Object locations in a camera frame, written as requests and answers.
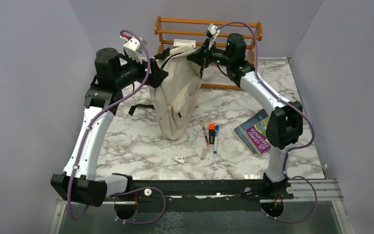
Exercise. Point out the orange highlighter marker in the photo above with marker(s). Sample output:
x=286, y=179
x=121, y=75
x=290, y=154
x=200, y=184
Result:
x=211, y=133

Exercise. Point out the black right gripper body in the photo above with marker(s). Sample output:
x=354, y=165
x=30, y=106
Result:
x=220, y=57

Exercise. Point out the purple storey treehouse book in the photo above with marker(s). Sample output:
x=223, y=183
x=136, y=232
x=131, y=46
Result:
x=256, y=134

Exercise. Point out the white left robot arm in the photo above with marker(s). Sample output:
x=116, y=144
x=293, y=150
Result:
x=114, y=71

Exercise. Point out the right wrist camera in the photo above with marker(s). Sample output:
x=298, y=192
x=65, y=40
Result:
x=212, y=32

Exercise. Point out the small white eraser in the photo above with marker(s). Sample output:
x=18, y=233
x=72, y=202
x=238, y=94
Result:
x=180, y=159

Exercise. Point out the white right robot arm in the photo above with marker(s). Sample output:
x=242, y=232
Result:
x=285, y=117

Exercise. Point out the blue-grey book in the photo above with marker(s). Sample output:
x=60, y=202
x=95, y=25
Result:
x=239, y=131

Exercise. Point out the beige canvas backpack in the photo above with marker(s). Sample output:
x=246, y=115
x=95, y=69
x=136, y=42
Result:
x=175, y=98

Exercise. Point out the white and grey box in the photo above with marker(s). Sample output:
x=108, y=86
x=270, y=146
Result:
x=184, y=43

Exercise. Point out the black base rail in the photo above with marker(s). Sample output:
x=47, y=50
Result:
x=154, y=196

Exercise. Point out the orange wooden shelf rack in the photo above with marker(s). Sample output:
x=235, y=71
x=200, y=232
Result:
x=229, y=44

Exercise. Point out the red pen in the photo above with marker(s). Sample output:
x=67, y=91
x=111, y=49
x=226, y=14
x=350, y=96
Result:
x=205, y=135

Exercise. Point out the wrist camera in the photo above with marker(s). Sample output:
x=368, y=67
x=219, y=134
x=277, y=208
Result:
x=212, y=32
x=134, y=47

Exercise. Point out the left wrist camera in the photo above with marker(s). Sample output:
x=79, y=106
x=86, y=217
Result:
x=134, y=47

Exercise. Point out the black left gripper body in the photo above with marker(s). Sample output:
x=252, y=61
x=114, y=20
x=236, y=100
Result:
x=131, y=72

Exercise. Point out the blue whiteboard marker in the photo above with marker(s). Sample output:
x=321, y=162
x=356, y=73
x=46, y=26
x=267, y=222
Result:
x=216, y=137

